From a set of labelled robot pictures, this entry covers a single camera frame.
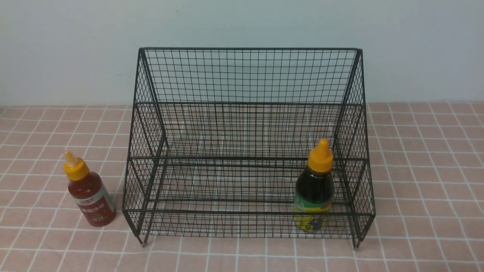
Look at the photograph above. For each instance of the black wire mesh shelf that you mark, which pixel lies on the black wire mesh shelf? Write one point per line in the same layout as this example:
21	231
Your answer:
219	137

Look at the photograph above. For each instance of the red sauce bottle yellow cap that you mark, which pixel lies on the red sauce bottle yellow cap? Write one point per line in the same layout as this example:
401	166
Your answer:
88	191

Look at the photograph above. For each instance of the dark sauce bottle yellow cap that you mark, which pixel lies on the dark sauce bottle yellow cap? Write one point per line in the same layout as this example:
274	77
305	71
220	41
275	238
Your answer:
314	189

